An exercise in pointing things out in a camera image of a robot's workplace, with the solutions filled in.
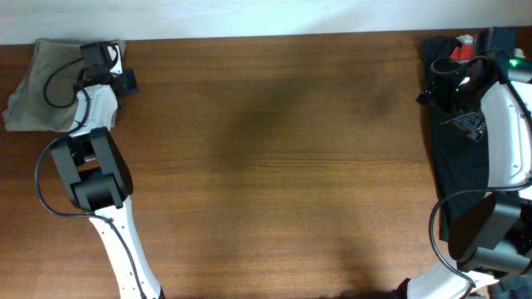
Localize khaki shorts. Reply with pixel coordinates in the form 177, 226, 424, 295
2, 39, 126, 136

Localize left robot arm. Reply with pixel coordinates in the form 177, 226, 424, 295
46, 42, 165, 298

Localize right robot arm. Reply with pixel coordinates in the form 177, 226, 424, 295
394, 27, 531, 298

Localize black garment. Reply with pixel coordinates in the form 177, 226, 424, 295
420, 36, 488, 241

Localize red and white garment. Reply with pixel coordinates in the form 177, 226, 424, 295
447, 31, 526, 65

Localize blue jeans garment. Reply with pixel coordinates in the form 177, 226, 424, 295
488, 277, 531, 299

